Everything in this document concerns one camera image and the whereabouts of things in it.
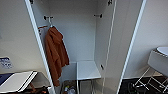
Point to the white hanger under orange hoodie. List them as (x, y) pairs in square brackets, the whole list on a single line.
[(51, 22)]

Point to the white bar stool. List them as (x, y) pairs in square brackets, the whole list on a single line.
[(156, 63)]

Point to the dark basket of small goods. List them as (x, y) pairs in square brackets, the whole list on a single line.
[(69, 88)]

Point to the orange hoodie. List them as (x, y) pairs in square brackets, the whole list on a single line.
[(56, 55)]

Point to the dark door hinge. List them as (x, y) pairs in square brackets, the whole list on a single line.
[(102, 66), (31, 1), (109, 2)]

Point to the blue wall sticker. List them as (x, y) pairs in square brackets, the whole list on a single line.
[(5, 62)]

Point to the white wardrobe inner divider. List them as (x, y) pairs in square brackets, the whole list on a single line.
[(69, 71)]

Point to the white wardrobe door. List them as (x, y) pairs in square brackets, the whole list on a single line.
[(123, 43), (16, 36)]

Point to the white sticker with orange stripe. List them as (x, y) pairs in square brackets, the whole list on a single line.
[(42, 28)]

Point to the white wardrobe body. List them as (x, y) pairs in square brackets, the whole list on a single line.
[(83, 33)]

